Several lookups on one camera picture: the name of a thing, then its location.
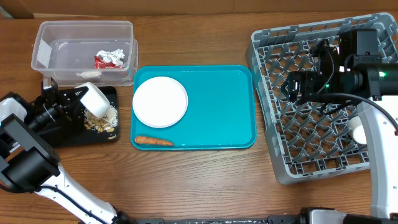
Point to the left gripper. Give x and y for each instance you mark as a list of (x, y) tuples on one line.
[(70, 98)]

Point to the small white food bowl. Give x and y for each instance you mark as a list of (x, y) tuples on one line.
[(94, 101)]

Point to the grey dish rack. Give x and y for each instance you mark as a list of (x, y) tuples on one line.
[(304, 144)]

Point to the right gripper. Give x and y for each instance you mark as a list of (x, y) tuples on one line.
[(308, 80)]

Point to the black tray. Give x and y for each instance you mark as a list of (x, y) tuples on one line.
[(81, 135)]

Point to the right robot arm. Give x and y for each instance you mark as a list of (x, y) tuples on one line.
[(357, 76)]

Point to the orange carrot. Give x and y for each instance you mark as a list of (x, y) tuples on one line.
[(146, 140)]

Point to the clear plastic bin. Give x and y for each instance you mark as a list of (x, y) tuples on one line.
[(64, 48)]

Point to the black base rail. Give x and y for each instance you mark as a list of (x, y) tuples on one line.
[(308, 215)]

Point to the food scraps and rice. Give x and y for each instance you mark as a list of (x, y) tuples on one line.
[(107, 124)]

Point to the teal serving tray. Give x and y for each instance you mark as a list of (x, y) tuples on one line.
[(220, 114)]

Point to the white tissue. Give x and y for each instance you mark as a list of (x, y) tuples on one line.
[(89, 75)]

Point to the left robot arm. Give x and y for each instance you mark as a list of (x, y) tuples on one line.
[(30, 164)]

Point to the white cup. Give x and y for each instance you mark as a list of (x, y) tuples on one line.
[(356, 130)]

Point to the white plate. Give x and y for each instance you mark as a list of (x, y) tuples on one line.
[(160, 102)]

